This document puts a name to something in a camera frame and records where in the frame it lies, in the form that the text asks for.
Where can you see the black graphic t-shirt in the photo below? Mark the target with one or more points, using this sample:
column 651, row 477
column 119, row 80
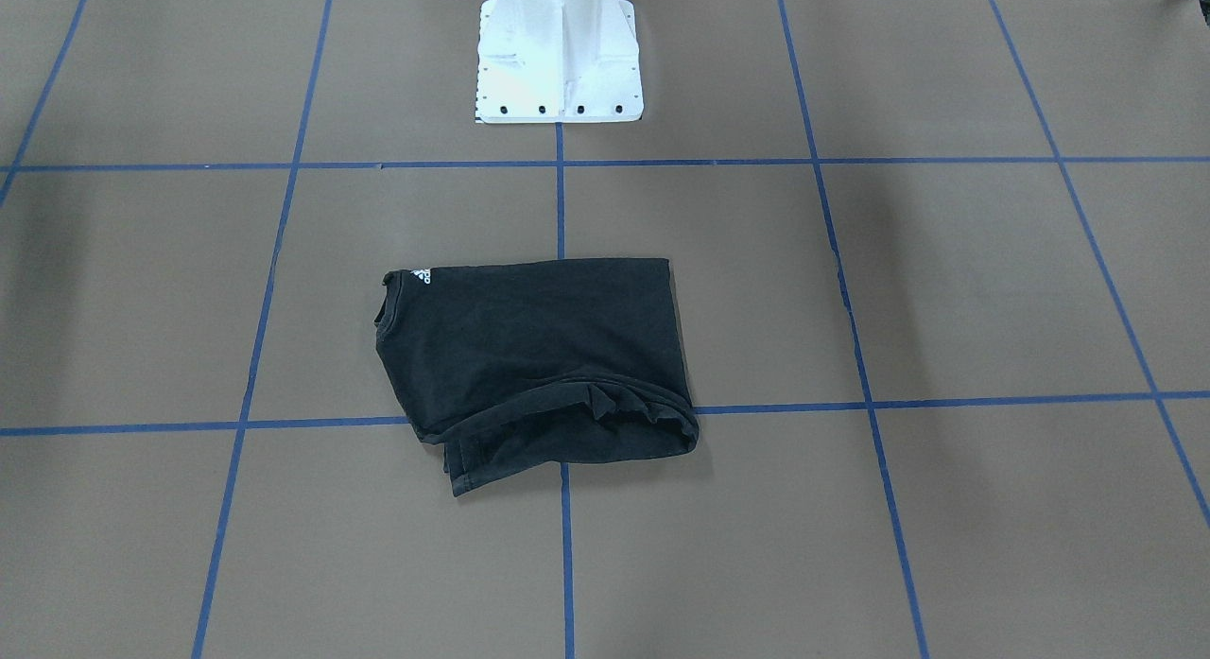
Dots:
column 505, row 368

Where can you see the blue tape line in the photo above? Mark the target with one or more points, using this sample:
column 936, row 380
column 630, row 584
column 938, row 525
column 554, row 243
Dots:
column 570, row 641

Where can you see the brown paper table cover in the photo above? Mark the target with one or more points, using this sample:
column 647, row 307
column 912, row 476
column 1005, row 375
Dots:
column 860, row 200

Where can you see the blue tape line crosswise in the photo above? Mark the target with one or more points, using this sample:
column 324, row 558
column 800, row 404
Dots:
column 799, row 407

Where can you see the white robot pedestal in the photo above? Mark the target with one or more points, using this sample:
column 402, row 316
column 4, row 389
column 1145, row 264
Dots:
column 549, row 61

